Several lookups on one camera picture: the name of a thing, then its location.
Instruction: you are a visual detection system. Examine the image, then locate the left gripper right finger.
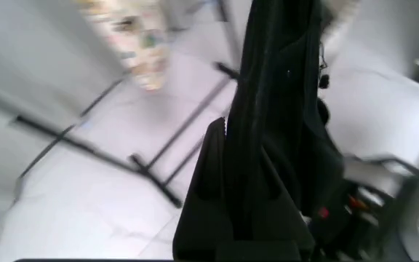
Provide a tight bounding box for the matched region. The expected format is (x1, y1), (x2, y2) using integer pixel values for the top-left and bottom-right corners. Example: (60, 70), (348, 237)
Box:
(234, 148), (316, 260)

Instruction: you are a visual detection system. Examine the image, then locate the cream printed garment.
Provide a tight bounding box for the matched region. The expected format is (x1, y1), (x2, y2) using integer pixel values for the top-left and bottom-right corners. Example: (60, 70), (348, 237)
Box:
(74, 0), (170, 92)

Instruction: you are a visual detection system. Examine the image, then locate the black t-shirt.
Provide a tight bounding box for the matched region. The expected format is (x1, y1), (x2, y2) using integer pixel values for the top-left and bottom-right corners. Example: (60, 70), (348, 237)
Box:
(223, 0), (346, 243)

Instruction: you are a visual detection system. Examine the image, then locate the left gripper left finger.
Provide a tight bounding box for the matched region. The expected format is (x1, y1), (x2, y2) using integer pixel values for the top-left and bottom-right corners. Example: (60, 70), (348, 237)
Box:
(172, 116), (234, 260)

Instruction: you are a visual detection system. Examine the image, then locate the white curtain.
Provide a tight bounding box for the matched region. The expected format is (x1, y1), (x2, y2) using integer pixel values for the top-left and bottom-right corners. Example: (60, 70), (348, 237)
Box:
(0, 0), (130, 124)

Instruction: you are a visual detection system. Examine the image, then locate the black clothes rack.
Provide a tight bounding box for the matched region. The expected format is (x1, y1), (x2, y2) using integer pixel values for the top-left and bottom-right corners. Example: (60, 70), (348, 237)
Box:
(11, 0), (242, 209)

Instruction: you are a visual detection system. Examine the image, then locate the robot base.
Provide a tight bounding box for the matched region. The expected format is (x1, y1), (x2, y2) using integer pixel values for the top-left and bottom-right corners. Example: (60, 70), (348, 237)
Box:
(302, 134), (419, 262)

